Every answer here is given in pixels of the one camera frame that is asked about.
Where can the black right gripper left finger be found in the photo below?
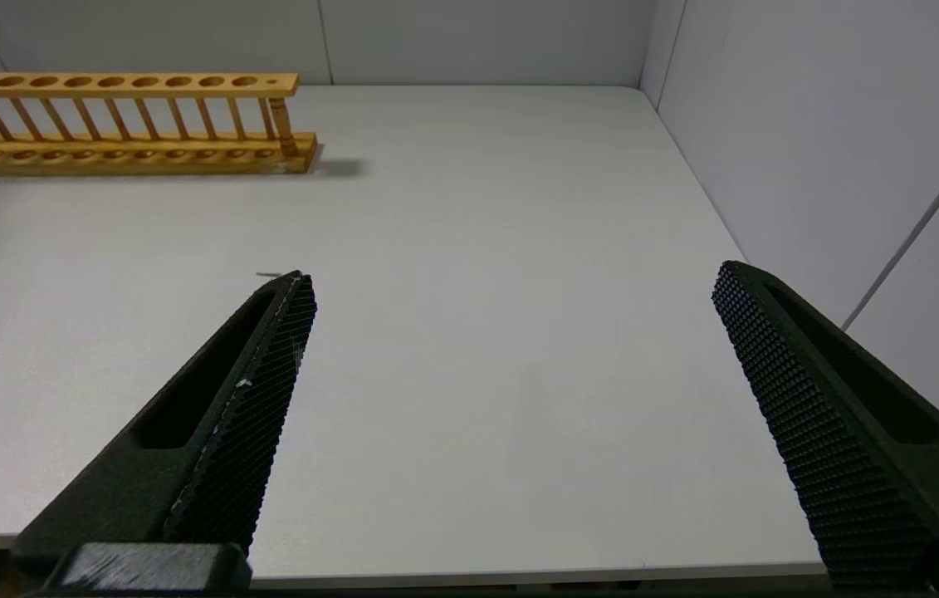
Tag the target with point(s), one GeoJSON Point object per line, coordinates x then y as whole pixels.
{"type": "Point", "coordinates": [220, 448]}

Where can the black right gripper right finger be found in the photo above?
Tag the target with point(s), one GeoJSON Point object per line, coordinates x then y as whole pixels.
{"type": "Point", "coordinates": [868, 465]}

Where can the wooden test tube rack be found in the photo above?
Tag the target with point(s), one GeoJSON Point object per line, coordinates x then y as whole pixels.
{"type": "Point", "coordinates": [129, 154]}

